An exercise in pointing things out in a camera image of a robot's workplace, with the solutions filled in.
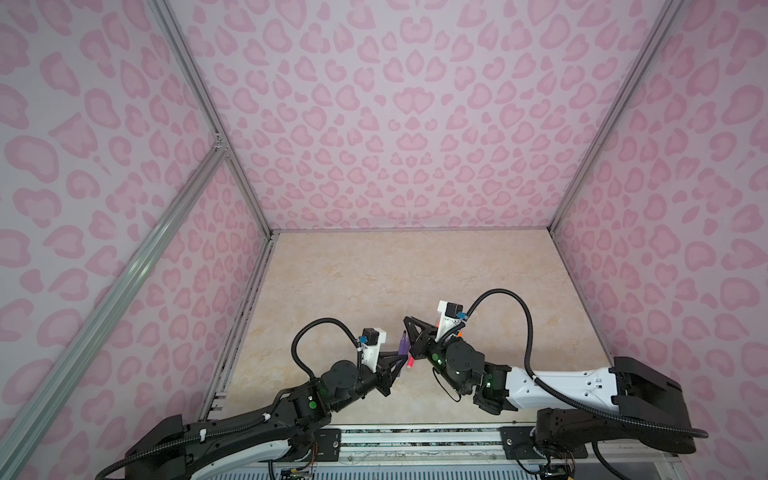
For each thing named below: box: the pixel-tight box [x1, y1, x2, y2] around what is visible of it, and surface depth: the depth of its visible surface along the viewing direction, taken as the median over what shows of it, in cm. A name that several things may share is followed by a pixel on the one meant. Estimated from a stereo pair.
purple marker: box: [398, 330, 410, 355], surface depth 73 cm
